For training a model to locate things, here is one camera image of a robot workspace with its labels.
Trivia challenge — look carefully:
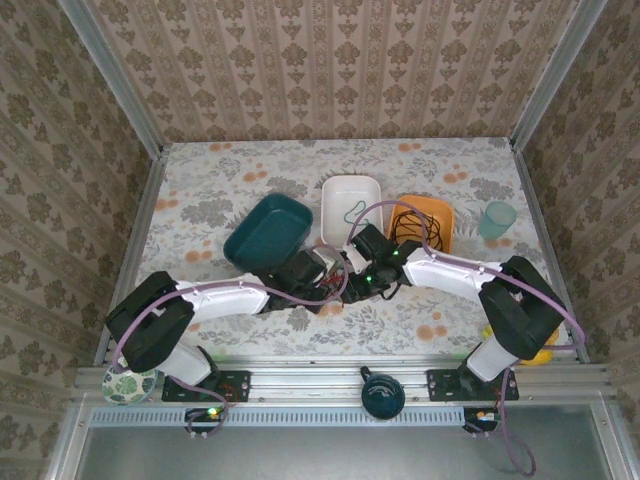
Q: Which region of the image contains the orange plastic tray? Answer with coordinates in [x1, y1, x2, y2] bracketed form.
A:
[385, 194, 456, 254]

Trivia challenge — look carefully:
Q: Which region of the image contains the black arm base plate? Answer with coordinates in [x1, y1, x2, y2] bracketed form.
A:
[425, 367, 520, 402]
[160, 368, 252, 404]

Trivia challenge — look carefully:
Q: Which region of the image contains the thin teal cable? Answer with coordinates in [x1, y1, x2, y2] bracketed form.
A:
[341, 199, 369, 227]

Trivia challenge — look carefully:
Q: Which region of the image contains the aluminium front mounting rail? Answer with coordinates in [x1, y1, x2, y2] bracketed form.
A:
[74, 353, 611, 404]

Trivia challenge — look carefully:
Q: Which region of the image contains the translucent teal plastic cup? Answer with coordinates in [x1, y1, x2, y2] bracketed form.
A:
[478, 200, 519, 241]

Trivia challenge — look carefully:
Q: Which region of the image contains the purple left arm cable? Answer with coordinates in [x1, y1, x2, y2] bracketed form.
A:
[110, 243, 351, 441]

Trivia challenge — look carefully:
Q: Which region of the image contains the small black controller box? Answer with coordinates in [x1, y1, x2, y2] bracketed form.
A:
[462, 405, 502, 434]
[184, 407, 226, 434]

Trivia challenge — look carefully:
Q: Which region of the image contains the leaf print bowl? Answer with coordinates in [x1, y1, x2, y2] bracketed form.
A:
[101, 357, 160, 405]

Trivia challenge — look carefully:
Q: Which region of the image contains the white plastic tray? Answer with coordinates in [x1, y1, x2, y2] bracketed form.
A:
[320, 174, 384, 249]

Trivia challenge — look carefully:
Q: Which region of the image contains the thin black cable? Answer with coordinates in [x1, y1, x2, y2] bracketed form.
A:
[390, 209, 443, 252]

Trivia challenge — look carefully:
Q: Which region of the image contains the dark teal plastic tray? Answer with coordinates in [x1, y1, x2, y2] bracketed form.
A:
[222, 193, 315, 276]

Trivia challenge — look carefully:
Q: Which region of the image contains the dark teal mug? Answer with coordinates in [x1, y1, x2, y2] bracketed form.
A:
[360, 365, 407, 421]

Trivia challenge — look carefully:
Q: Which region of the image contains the aluminium frame post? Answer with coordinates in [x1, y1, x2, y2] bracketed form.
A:
[55, 0, 165, 157]
[508, 0, 610, 146]

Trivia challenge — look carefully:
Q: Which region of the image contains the grey slotted cable duct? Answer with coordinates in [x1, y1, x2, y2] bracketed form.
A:
[84, 404, 467, 429]

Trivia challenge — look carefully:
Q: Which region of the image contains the yellow banana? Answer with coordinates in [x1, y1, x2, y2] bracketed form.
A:
[482, 323, 555, 367]

